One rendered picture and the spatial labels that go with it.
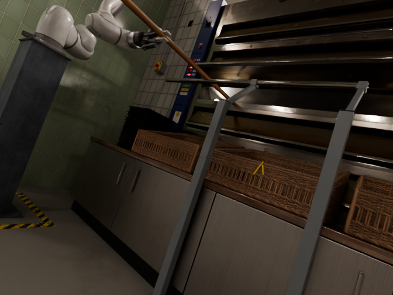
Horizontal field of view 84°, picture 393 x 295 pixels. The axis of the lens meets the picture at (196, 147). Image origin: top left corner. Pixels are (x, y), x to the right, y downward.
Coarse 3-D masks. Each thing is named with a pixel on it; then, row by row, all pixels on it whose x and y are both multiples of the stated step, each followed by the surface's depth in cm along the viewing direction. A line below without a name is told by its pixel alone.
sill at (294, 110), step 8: (216, 104) 178; (232, 104) 169; (240, 104) 165; (248, 104) 161; (256, 104) 157; (288, 112) 142; (296, 112) 139; (304, 112) 136; (312, 112) 134; (320, 112) 131; (328, 112) 129; (336, 112) 126; (360, 120) 118; (368, 120) 116; (376, 120) 114; (384, 120) 112; (392, 120) 111
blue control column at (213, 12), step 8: (224, 0) 202; (208, 8) 210; (216, 8) 203; (208, 16) 207; (216, 24) 201; (200, 32) 208; (208, 32) 201; (200, 40) 205; (208, 40) 198; (208, 48) 200; (192, 56) 205; (200, 56) 199; (192, 88) 195; (176, 104) 201; (184, 104) 195; (184, 112) 194; (176, 128) 193
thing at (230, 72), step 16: (208, 64) 174; (224, 64) 165; (240, 64) 156; (256, 64) 148; (272, 64) 141; (288, 64) 135; (304, 64) 129; (320, 64) 124; (336, 64) 119; (352, 64) 115; (368, 64) 111; (384, 64) 107; (288, 80) 148; (304, 80) 141; (320, 80) 135; (336, 80) 130; (352, 80) 125; (368, 80) 120; (384, 80) 115
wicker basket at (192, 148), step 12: (144, 132) 143; (156, 132) 159; (168, 132) 168; (144, 144) 140; (156, 144) 134; (168, 144) 127; (180, 144) 121; (192, 144) 116; (216, 144) 163; (228, 144) 157; (156, 156) 131; (168, 156) 124; (180, 156) 175; (192, 156) 168; (180, 168) 116; (192, 168) 114
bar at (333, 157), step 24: (240, 96) 110; (360, 96) 83; (216, 120) 99; (336, 120) 71; (336, 144) 69; (336, 168) 68; (192, 192) 96; (312, 216) 68; (312, 240) 66; (168, 264) 94; (288, 288) 67
